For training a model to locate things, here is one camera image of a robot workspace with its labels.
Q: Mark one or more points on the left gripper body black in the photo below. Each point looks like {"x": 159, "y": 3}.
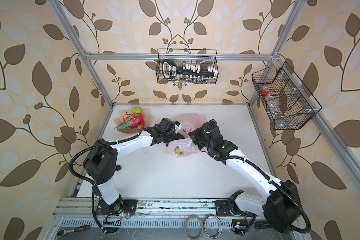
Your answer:
{"x": 169, "y": 137}

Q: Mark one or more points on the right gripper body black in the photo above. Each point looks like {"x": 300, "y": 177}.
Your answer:
{"x": 199, "y": 138}

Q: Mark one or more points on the pink plastic bag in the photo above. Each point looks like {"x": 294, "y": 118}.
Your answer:
{"x": 189, "y": 123}

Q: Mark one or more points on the green wrinkled fruit back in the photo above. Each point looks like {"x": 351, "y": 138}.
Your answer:
{"x": 136, "y": 111}

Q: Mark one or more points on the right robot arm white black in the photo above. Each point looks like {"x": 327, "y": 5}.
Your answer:
{"x": 279, "y": 202}

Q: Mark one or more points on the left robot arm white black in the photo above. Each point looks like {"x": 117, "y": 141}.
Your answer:
{"x": 101, "y": 161}

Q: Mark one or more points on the pink fruit plate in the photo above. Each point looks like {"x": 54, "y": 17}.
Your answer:
{"x": 146, "y": 118}

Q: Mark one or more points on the red dragon fruit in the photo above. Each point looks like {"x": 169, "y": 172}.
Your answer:
{"x": 131, "y": 122}

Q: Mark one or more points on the black socket tool set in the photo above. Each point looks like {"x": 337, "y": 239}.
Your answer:
{"x": 170, "y": 71}

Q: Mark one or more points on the red capped plastic bottle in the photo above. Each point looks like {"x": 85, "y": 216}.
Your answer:
{"x": 273, "y": 102}

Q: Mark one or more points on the tape roll right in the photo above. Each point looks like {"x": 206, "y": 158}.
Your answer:
{"x": 213, "y": 227}

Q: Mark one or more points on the tape roll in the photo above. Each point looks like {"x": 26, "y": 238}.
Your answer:
{"x": 192, "y": 223}
{"x": 213, "y": 227}

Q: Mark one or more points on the tape roll left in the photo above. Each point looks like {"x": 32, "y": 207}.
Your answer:
{"x": 192, "y": 223}

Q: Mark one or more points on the black wire basket centre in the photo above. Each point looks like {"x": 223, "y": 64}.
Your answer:
{"x": 203, "y": 57}

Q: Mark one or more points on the black wire basket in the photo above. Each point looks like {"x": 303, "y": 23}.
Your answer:
{"x": 203, "y": 57}
{"x": 285, "y": 96}

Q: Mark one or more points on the black wire basket right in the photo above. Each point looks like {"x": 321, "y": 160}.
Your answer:
{"x": 285, "y": 96}

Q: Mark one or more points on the red handled ratchet wrench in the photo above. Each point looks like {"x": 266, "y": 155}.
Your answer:
{"x": 63, "y": 232}

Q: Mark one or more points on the aluminium frame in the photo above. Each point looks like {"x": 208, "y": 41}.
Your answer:
{"x": 273, "y": 60}

